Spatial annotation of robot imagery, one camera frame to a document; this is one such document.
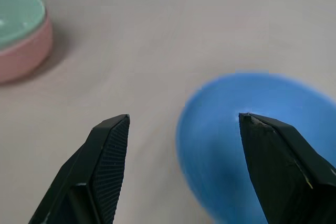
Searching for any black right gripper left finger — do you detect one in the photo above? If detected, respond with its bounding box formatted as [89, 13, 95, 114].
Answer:
[28, 114, 131, 224]

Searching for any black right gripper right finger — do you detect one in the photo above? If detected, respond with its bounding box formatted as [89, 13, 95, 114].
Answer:
[238, 112, 336, 224]

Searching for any pink bowl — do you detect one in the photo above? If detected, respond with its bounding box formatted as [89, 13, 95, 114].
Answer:
[0, 3, 54, 84]

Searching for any green bowl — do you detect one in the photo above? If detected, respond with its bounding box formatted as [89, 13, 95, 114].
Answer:
[0, 0, 46, 48]

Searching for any blue plate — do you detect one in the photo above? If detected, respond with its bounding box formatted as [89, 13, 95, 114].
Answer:
[175, 72, 336, 224]

